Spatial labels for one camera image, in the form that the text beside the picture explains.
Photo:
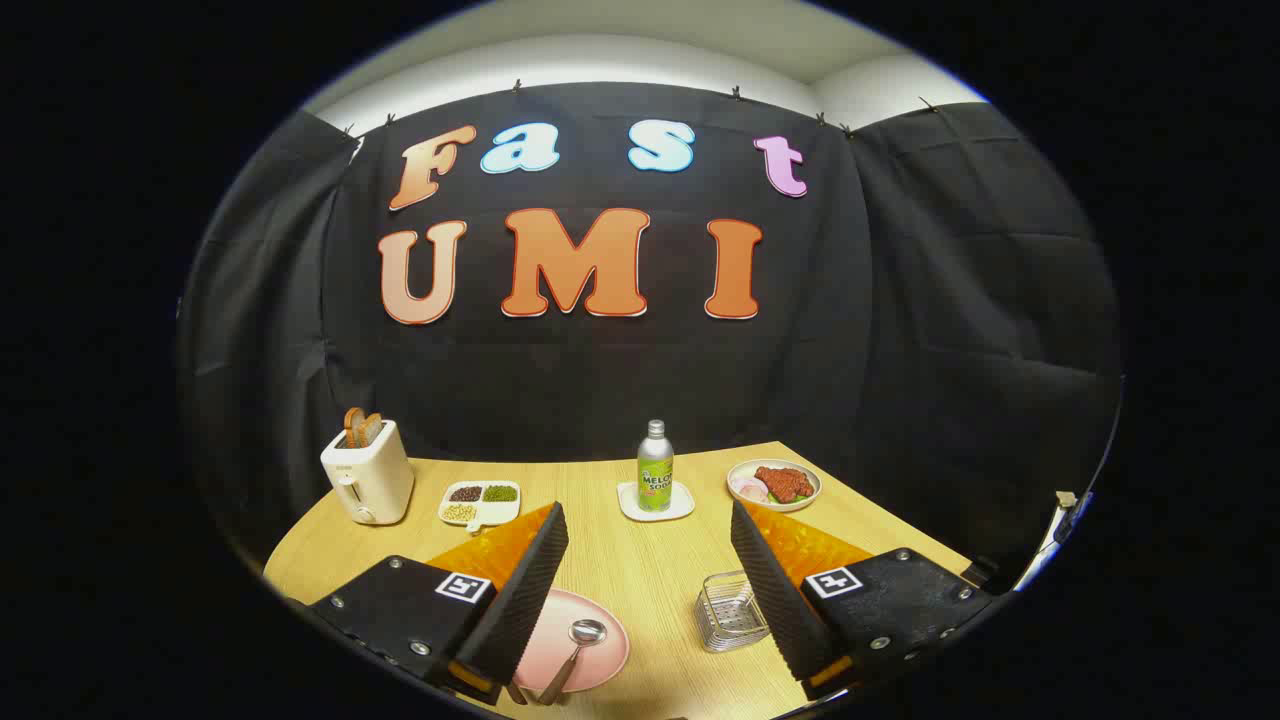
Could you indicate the pink round plate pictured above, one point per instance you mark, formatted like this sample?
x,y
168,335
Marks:
x,y
560,630

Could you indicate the cream toaster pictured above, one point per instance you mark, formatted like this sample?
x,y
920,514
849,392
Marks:
x,y
375,475

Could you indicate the red meat piece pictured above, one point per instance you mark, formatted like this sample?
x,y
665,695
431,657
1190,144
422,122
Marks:
x,y
785,484

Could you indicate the white divided dish with beans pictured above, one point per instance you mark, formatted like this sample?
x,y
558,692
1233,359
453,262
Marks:
x,y
480,505

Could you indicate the green label soda bottle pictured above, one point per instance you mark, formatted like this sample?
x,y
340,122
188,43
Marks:
x,y
655,470

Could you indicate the black backdrop cloth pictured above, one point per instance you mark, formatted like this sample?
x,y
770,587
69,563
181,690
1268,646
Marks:
x,y
600,380

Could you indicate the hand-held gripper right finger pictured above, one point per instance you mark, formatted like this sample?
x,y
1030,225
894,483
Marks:
x,y
775,590

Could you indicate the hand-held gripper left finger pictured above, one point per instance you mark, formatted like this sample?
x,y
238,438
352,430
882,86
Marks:
x,y
520,590

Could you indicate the white panel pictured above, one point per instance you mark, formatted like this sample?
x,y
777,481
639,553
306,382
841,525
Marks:
x,y
1052,540

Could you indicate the white square coaster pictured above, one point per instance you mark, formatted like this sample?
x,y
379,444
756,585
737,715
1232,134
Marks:
x,y
682,505

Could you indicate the brown toast slices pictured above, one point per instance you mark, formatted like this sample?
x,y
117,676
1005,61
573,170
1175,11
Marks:
x,y
360,428

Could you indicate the round white food plate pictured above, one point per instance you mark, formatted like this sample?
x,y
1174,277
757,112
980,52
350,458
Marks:
x,y
790,506

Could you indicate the pink ham slices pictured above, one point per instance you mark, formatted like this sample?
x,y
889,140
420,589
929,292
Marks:
x,y
750,489

